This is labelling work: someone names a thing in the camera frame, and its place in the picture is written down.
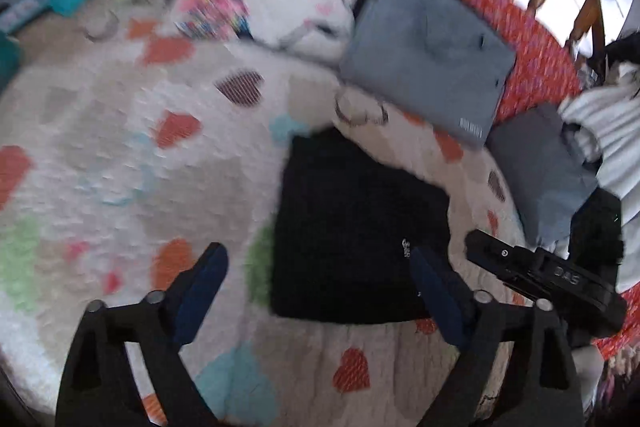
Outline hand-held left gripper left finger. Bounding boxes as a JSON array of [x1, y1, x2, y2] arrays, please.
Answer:
[[55, 242, 230, 427]]

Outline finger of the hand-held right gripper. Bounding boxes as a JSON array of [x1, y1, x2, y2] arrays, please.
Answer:
[[464, 229, 541, 283]]

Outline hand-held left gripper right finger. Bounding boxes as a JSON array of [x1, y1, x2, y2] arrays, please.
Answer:
[[410, 246, 586, 427]]

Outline black pants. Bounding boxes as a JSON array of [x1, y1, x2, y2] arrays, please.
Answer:
[[270, 127, 455, 325]]

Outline dark grey laptop bag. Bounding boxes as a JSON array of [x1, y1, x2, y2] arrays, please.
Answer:
[[486, 103, 601, 254]]

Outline white crumpled cloth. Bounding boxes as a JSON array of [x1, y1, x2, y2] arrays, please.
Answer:
[[556, 59, 640, 204]]

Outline quilted heart pattern bedspread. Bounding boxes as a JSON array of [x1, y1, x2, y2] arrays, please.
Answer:
[[0, 0, 531, 427]]

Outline light grey laptop bag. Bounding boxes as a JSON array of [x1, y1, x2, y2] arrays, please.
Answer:
[[339, 0, 517, 151]]

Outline red floral cushion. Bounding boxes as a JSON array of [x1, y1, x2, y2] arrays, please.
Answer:
[[419, 0, 587, 124]]

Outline green cardboard box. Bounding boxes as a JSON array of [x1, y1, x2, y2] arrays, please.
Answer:
[[0, 31, 25, 90]]

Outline pastel paint palette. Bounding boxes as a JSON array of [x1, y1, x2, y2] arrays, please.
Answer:
[[0, 0, 57, 34]]

